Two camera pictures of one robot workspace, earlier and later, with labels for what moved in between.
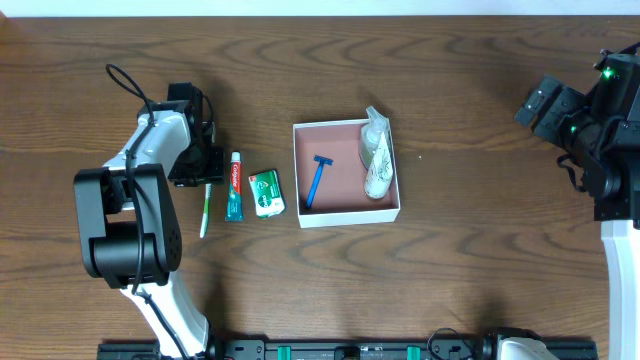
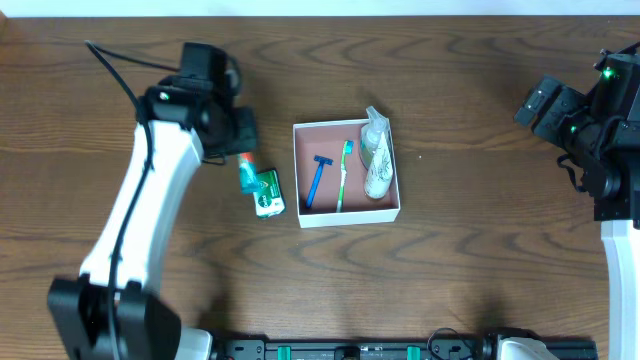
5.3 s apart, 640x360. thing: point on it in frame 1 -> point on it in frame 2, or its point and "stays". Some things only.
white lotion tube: [379, 181] stays
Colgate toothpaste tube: [235, 209] -> [248, 173]
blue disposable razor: [322, 161] stays
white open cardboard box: [330, 177] stays
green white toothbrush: [205, 219] -> [348, 149]
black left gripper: [198, 166] -> [243, 132]
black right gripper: [545, 107] stays
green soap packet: [268, 195] stays
